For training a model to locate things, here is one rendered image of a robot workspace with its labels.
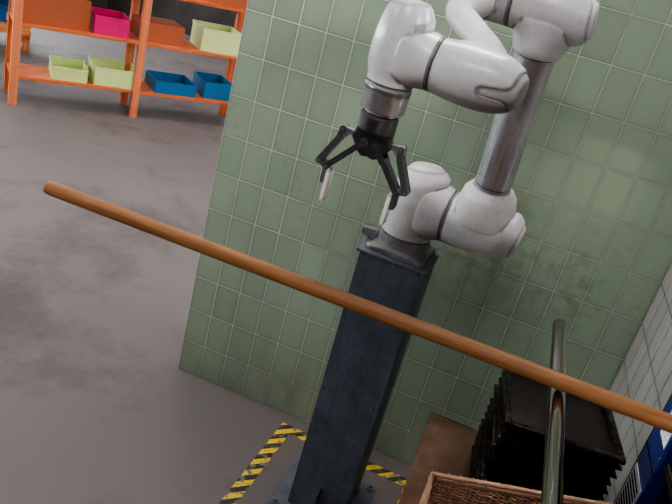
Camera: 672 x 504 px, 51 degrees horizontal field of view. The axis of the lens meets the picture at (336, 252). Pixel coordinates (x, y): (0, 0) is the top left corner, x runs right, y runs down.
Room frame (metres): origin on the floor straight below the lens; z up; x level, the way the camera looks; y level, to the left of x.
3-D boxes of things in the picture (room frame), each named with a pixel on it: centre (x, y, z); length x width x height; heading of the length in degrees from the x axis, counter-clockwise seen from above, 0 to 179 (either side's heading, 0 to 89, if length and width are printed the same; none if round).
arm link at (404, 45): (1.35, -0.03, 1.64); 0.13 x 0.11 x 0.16; 72
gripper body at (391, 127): (1.37, -0.01, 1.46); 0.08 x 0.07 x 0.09; 75
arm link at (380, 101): (1.36, -0.01, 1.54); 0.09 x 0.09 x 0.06
